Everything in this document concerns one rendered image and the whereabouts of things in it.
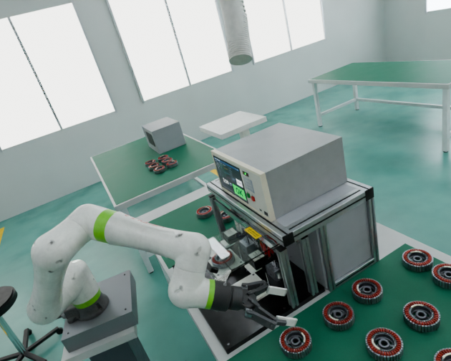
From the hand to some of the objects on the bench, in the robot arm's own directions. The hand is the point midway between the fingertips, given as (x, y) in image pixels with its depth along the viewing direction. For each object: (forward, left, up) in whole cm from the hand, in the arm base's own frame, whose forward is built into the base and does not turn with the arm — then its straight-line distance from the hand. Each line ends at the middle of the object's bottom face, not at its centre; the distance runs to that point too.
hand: (287, 306), depth 114 cm
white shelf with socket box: (+18, +146, -22) cm, 149 cm away
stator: (+43, -7, -20) cm, 48 cm away
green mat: (+27, -12, -20) cm, 36 cm away
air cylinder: (+4, +36, -18) cm, 40 cm away
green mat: (-8, +112, -21) cm, 114 cm away
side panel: (+35, +23, -20) cm, 46 cm away
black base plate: (-11, +44, -20) cm, 49 cm away
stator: (0, 0, -19) cm, 19 cm away
